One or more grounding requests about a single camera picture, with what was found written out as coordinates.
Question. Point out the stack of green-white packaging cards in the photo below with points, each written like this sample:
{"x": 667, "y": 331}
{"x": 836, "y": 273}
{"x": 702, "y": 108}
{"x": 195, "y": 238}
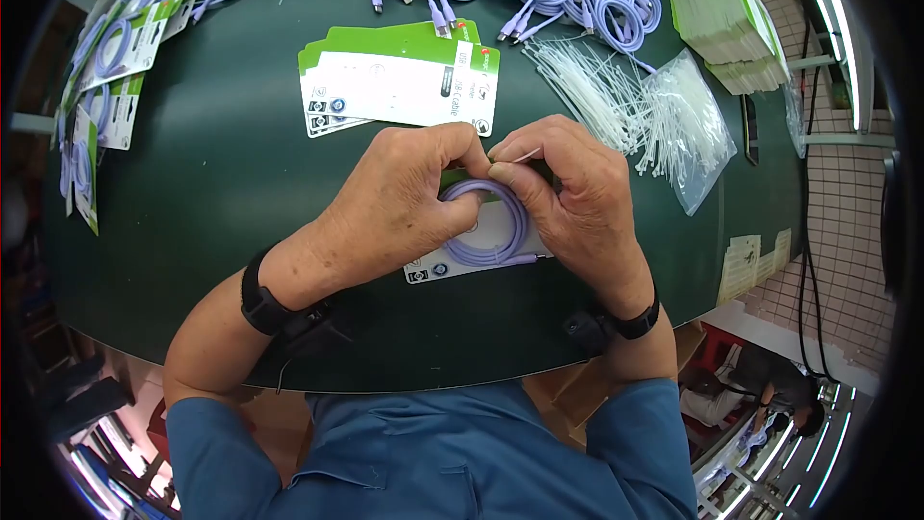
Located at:
{"x": 390, "y": 80}

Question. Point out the person's right thumb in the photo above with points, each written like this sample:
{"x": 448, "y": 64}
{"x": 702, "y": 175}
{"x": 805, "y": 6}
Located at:
{"x": 518, "y": 188}

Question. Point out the long ceiling lamp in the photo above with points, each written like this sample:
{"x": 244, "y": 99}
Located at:
{"x": 830, "y": 22}

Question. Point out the person's left hand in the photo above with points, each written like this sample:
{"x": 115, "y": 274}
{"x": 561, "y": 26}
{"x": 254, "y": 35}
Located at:
{"x": 382, "y": 210}

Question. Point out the brown cardboard box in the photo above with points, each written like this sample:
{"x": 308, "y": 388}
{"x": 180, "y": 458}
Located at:
{"x": 570, "y": 394}

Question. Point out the person's left thumb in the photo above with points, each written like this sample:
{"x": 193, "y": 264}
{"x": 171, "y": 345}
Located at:
{"x": 462, "y": 212}

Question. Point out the black phone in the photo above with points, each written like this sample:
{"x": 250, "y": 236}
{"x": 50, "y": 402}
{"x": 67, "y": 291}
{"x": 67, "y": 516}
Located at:
{"x": 750, "y": 130}

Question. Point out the person's right index finger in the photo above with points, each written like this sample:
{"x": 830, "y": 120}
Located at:
{"x": 530, "y": 132}

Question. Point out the white packaging card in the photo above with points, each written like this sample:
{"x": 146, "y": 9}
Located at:
{"x": 462, "y": 272}

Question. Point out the pale paper labels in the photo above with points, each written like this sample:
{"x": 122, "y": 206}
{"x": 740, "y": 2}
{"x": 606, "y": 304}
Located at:
{"x": 743, "y": 264}

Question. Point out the person's right hand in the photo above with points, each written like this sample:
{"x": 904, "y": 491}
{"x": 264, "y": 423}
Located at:
{"x": 588, "y": 217}

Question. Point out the black wrist band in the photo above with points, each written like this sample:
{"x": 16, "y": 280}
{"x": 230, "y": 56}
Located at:
{"x": 628, "y": 321}
{"x": 263, "y": 300}

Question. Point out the person's body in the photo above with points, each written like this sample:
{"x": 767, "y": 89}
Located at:
{"x": 433, "y": 455}

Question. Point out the thick stack of blank cards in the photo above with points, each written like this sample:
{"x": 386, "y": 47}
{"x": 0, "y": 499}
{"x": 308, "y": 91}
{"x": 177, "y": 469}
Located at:
{"x": 729, "y": 22}

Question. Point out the person's left index finger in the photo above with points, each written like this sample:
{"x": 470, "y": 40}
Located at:
{"x": 458, "y": 141}

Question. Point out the empty clear plastic bag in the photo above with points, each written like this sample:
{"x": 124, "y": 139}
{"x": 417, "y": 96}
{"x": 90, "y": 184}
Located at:
{"x": 795, "y": 119}

